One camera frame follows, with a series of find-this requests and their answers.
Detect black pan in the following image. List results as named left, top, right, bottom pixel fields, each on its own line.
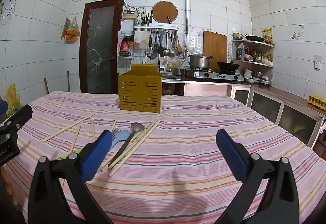
left=245, top=34, right=264, bottom=43

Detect brown door with frosted glass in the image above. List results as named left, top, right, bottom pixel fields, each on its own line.
left=79, top=0, right=125, bottom=94

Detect steel ladle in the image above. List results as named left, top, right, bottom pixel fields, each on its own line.
left=163, top=31, right=171, bottom=57

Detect white corner shelf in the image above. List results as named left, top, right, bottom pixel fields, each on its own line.
left=231, top=39, right=275, bottom=68

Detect stack of bowls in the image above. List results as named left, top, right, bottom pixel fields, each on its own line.
left=243, top=69, right=270, bottom=85

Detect round wooden board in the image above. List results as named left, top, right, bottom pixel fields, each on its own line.
left=151, top=1, right=179, bottom=24

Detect metal fork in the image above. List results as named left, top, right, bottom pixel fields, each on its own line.
left=110, top=127, right=121, bottom=142

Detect red and orange hanging cloths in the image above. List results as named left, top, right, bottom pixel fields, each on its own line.
left=119, top=37, right=135, bottom=51

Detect white electric box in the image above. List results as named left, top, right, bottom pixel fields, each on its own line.
left=122, top=10, right=139, bottom=20

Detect yellow wall poster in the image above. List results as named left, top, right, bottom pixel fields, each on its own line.
left=261, top=28, right=273, bottom=45

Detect steel gas stove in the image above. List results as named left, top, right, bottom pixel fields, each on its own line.
left=187, top=68, right=244, bottom=81

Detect black wok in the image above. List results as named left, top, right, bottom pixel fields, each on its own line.
left=217, top=61, right=240, bottom=73

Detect hanging plastic bag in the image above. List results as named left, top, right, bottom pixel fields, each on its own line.
left=64, top=17, right=80, bottom=43

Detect yellow plastic bag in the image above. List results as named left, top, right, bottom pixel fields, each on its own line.
left=5, top=83, right=21, bottom=116

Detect pink striped tablecloth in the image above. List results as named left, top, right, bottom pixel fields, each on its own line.
left=4, top=90, right=321, bottom=224

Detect yellow egg carton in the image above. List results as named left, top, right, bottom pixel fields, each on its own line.
left=307, top=95, right=326, bottom=108

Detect steel wall rack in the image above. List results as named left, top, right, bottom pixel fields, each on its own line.
left=133, top=24, right=179, bottom=34

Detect steel pot with lid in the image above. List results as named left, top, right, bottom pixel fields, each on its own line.
left=188, top=54, right=213, bottom=70

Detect steel cutlery caddy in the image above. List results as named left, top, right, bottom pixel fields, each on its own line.
left=136, top=12, right=152, bottom=26

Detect white hanging cloth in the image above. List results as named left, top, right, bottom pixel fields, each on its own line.
left=134, top=31, right=151, bottom=44

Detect kitchen counter cabinet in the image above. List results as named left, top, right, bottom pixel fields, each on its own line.
left=230, top=84, right=325, bottom=148

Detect yellow slotted utensil holder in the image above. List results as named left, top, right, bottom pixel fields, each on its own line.
left=118, top=63, right=163, bottom=114

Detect light blue plastic fork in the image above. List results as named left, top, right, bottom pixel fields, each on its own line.
left=109, top=130, right=131, bottom=149

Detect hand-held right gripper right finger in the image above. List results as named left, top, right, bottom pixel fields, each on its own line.
left=216, top=129, right=300, bottom=224

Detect metal spoon with dark handle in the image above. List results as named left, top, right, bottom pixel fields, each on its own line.
left=108, top=122, right=144, bottom=167

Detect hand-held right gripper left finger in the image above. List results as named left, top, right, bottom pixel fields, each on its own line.
left=28, top=130, right=114, bottom=224

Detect rectangular wooden cutting board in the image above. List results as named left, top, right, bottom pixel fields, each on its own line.
left=202, top=31, right=228, bottom=63

